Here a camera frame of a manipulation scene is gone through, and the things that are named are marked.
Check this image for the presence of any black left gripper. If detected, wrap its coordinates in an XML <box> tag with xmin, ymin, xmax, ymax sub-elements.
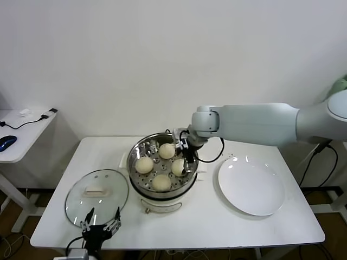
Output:
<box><xmin>79</xmin><ymin>205</ymin><xmax>122</xmax><ymax>252</ymax></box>

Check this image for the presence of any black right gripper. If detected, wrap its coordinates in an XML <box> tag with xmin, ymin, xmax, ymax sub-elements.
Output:
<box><xmin>178</xmin><ymin>140</ymin><xmax>203</xmax><ymax>177</ymax></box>

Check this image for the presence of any white steamed baozi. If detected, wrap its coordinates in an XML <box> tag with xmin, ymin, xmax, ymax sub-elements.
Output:
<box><xmin>151</xmin><ymin>174</ymin><xmax>172</xmax><ymax>192</ymax></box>
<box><xmin>171</xmin><ymin>158</ymin><xmax>189</xmax><ymax>177</ymax></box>
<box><xmin>158</xmin><ymin>143</ymin><xmax>176</xmax><ymax>160</ymax></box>
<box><xmin>134</xmin><ymin>157</ymin><xmax>155</xmax><ymax>174</ymax></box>

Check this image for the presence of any round glass pot lid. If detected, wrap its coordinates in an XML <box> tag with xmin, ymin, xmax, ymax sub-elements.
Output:
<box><xmin>64</xmin><ymin>169</ymin><xmax>130</xmax><ymax>228</ymax></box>

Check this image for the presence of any stainless steel steamer basket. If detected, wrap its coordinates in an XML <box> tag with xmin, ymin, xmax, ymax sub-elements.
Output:
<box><xmin>118</xmin><ymin>132</ymin><xmax>209</xmax><ymax>200</ymax></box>

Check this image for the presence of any white electric cooker base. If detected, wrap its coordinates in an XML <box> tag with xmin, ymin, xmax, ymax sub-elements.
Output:
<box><xmin>128</xmin><ymin>169</ymin><xmax>198</xmax><ymax>215</ymax></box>

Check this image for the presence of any round white plate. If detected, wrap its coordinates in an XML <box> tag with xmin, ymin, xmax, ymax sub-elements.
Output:
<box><xmin>217</xmin><ymin>156</ymin><xmax>286</xmax><ymax>217</ymax></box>

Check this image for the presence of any white side table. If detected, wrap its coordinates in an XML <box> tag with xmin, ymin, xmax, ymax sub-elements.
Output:
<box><xmin>0</xmin><ymin>108</ymin><xmax>59</xmax><ymax>233</ymax></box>

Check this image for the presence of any small black silver device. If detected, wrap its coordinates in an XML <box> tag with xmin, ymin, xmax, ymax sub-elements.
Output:
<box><xmin>40</xmin><ymin>108</ymin><xmax>58</xmax><ymax>119</ymax></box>

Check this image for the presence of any blue computer mouse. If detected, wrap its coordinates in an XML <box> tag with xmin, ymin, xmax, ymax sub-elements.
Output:
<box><xmin>0</xmin><ymin>135</ymin><xmax>17</xmax><ymax>152</ymax></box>

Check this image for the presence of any white side desk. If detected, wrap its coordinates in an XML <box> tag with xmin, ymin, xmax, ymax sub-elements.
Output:
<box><xmin>300</xmin><ymin>186</ymin><xmax>347</xmax><ymax>216</ymax></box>

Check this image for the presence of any pale green appliance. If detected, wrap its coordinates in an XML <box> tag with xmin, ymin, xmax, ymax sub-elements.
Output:
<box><xmin>324</xmin><ymin>75</ymin><xmax>347</xmax><ymax>104</ymax></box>

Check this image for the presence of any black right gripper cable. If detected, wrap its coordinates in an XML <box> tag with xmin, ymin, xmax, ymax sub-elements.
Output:
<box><xmin>197</xmin><ymin>137</ymin><xmax>225</xmax><ymax>164</ymax></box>

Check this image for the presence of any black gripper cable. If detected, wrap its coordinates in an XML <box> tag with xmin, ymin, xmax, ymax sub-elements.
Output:
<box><xmin>197</xmin><ymin>137</ymin><xmax>225</xmax><ymax>164</ymax></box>
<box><xmin>66</xmin><ymin>235</ymin><xmax>85</xmax><ymax>257</ymax></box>

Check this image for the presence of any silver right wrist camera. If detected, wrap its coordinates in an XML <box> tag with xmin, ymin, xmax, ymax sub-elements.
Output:
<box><xmin>172</xmin><ymin>127</ymin><xmax>190</xmax><ymax>149</ymax></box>

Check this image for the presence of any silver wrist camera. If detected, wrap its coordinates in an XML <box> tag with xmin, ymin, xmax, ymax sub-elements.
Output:
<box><xmin>172</xmin><ymin>127</ymin><xmax>190</xmax><ymax>149</ymax></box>
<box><xmin>66</xmin><ymin>248</ymin><xmax>89</xmax><ymax>260</ymax></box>

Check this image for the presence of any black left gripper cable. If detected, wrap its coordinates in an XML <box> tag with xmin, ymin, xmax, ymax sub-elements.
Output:
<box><xmin>66</xmin><ymin>235</ymin><xmax>85</xmax><ymax>257</ymax></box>

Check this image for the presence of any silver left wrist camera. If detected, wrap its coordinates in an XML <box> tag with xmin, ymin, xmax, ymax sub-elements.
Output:
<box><xmin>66</xmin><ymin>248</ymin><xmax>89</xmax><ymax>260</ymax></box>

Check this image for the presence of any thin white cable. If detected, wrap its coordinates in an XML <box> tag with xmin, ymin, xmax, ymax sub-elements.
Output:
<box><xmin>298</xmin><ymin>145</ymin><xmax>322</xmax><ymax>170</ymax></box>

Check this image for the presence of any black cable on side table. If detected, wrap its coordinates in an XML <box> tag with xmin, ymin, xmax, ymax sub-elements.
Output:
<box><xmin>0</xmin><ymin>115</ymin><xmax>49</xmax><ymax>130</ymax></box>

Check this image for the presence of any black cable with adapter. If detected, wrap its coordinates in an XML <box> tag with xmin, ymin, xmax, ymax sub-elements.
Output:
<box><xmin>299</xmin><ymin>140</ymin><xmax>339</xmax><ymax>188</ymax></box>

